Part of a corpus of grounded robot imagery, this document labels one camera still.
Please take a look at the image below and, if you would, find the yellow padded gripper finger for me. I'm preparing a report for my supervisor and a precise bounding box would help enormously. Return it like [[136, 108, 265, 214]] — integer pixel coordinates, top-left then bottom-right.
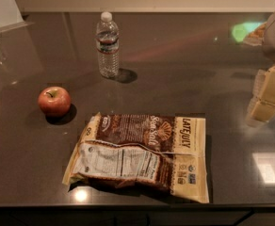
[[246, 64, 275, 127]]

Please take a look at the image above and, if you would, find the clear plastic water bottle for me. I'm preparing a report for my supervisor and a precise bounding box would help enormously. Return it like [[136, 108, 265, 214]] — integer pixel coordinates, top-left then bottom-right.
[[96, 11, 119, 78]]

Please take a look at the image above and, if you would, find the brown chips bag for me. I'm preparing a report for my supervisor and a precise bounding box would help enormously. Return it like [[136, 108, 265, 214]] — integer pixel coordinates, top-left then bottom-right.
[[62, 113, 209, 203]]

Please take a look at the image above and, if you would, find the red apple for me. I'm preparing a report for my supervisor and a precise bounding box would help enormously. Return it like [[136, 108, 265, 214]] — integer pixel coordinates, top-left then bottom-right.
[[38, 87, 71, 118]]

